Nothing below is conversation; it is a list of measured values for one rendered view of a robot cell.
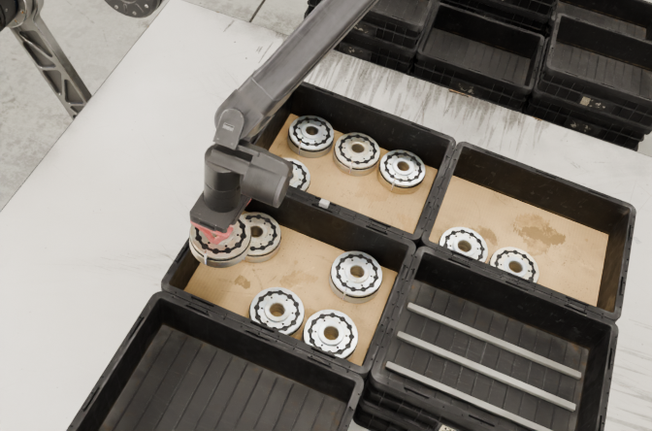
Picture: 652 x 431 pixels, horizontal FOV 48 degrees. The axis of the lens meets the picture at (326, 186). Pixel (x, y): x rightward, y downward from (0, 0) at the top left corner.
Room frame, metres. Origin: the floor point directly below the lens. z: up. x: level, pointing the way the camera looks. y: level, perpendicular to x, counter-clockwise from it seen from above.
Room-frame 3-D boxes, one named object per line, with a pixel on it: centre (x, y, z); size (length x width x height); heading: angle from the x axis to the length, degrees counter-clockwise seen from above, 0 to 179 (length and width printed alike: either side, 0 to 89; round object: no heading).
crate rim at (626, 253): (0.91, -0.43, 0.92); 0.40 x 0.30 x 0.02; 78
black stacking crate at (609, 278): (0.91, -0.43, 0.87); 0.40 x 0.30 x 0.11; 78
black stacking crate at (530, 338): (0.62, -0.36, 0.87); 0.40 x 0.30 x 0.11; 78
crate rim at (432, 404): (0.62, -0.36, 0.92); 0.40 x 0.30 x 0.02; 78
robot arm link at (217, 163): (0.66, 0.15, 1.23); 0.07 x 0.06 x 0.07; 79
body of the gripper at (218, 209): (0.66, 0.16, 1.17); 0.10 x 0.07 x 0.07; 167
